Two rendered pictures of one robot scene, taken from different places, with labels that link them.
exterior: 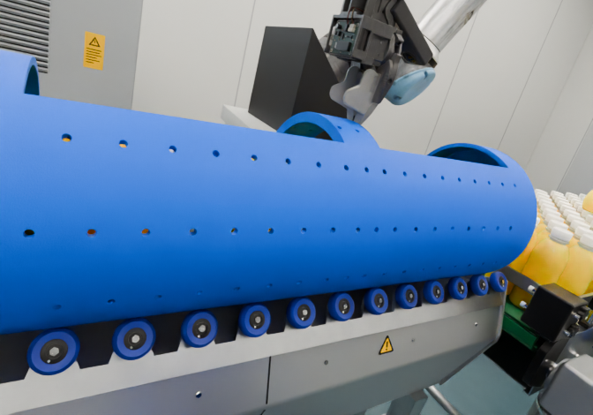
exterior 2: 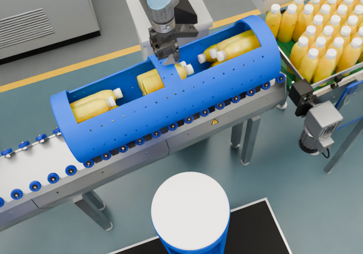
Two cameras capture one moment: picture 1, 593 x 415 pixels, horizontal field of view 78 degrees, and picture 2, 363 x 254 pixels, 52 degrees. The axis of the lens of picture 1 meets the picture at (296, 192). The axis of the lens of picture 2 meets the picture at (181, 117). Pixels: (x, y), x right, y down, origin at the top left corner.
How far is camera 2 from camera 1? 1.11 m
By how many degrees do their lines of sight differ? 44
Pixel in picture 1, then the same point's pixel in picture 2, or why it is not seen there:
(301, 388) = (180, 142)
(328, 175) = (160, 104)
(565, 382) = (309, 117)
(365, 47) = (162, 55)
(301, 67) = not seen: hidden behind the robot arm
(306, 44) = not seen: hidden behind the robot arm
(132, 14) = not seen: outside the picture
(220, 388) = (152, 149)
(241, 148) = (130, 111)
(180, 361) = (137, 148)
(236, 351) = (153, 141)
